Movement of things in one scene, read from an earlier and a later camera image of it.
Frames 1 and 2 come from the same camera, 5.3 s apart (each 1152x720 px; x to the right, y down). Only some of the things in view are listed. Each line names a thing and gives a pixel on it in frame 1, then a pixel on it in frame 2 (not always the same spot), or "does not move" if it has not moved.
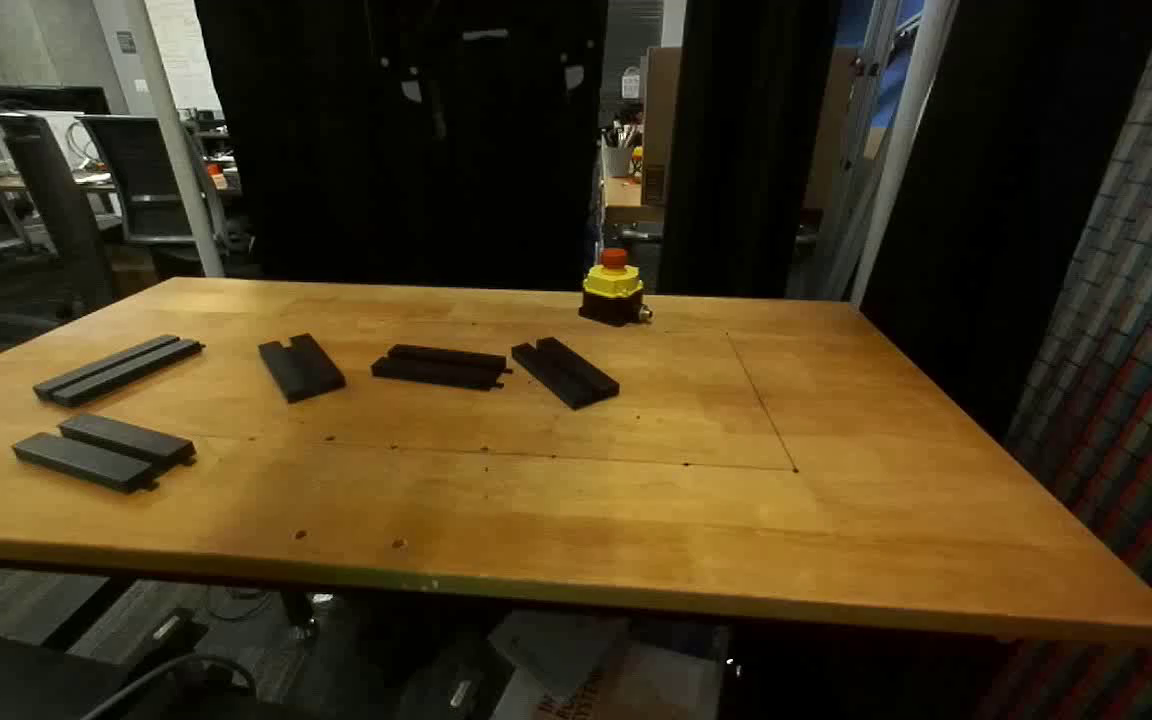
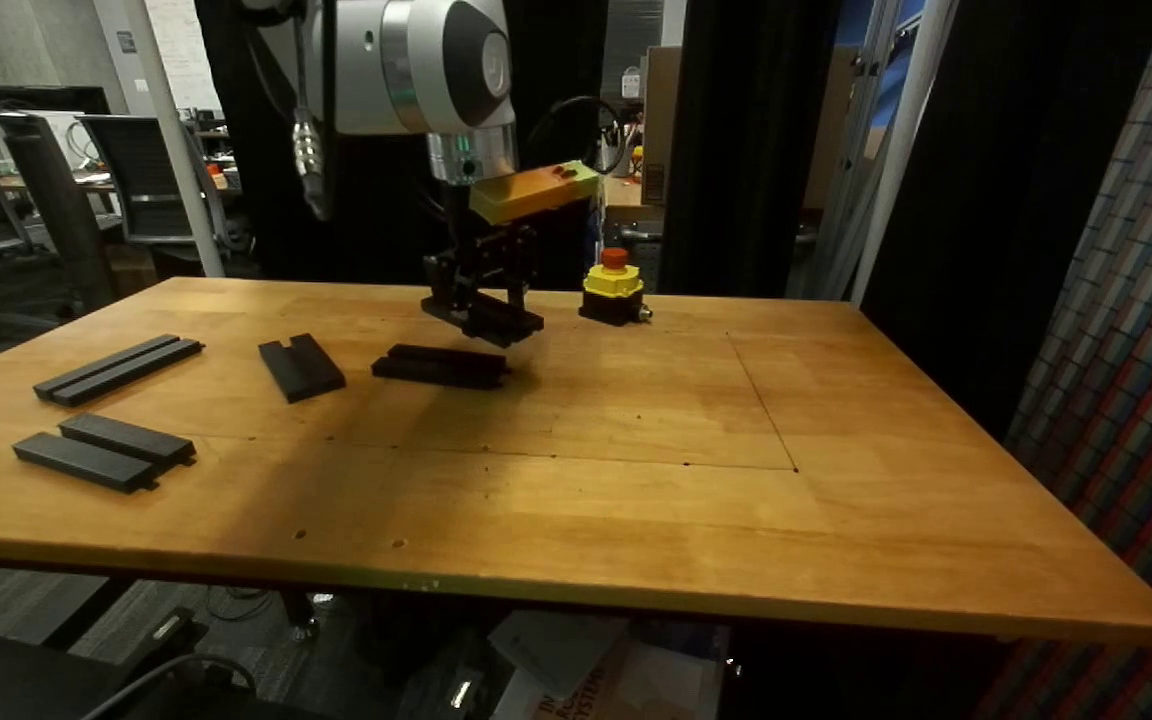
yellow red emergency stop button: x=614 y=288 does not move
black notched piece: x=300 y=368 does not move
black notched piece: x=564 y=372 -> x=485 y=321
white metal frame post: x=190 y=92 does not move
